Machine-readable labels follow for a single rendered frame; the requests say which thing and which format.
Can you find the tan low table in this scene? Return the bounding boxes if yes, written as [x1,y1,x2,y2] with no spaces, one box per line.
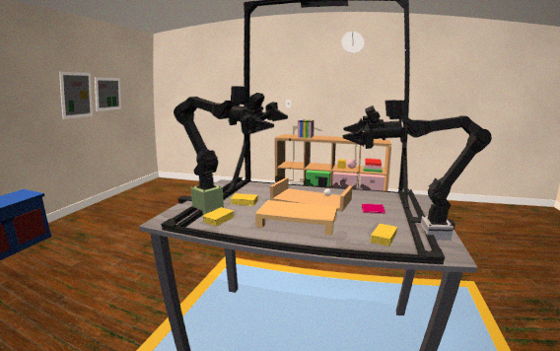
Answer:
[255,200,337,235]

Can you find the orange tray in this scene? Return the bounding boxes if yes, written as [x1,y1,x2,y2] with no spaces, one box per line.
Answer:
[270,177,352,211]

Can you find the yellow sponge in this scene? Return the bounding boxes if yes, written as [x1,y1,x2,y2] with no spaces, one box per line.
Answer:
[203,208,234,227]
[231,193,258,206]
[371,224,397,246]

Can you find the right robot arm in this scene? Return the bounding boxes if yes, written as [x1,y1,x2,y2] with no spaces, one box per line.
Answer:
[174,86,265,190]

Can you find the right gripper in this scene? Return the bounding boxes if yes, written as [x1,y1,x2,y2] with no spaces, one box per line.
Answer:
[240,102,288,135]

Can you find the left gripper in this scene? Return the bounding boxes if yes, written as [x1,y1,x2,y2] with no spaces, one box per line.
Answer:
[343,116,388,149]

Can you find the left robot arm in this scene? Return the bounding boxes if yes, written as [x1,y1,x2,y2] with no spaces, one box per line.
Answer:
[365,100,492,225]

